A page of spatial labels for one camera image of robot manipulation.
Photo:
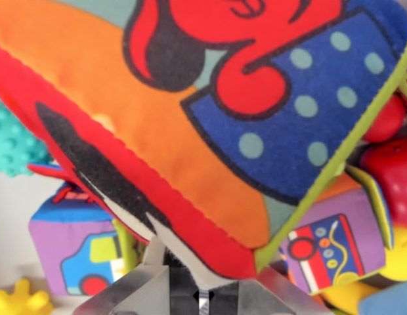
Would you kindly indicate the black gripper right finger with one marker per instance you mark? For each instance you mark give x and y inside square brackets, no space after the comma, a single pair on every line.
[266,295]

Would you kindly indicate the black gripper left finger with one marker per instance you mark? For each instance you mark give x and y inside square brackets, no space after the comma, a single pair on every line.
[147,292]

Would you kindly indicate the fabric cube with red airplane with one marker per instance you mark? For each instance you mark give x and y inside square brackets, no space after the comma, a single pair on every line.
[190,131]

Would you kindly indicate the yellow banana toy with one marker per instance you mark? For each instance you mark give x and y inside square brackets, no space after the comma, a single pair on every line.
[348,297]

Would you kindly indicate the purple fabric cube fire truck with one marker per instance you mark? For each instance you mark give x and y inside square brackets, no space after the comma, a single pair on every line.
[334,243]

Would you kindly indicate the purple fabric cube blue truck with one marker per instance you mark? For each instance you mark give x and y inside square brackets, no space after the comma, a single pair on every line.
[69,249]

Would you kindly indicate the light blue fabric cube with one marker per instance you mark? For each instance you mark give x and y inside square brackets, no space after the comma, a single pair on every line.
[387,303]

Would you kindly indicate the yellow spiky rubber ball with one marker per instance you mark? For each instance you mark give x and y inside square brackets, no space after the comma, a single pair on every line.
[19,300]

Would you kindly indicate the yellow smooth ball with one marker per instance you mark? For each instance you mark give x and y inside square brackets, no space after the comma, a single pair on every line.
[402,256]

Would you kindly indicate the large red glossy ball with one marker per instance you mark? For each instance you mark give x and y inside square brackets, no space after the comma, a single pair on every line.
[394,177]

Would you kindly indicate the teal bumpy rubber ball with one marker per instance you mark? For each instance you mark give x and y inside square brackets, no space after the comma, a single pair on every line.
[13,144]

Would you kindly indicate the small red ball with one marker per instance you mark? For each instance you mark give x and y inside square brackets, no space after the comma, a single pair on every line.
[387,123]

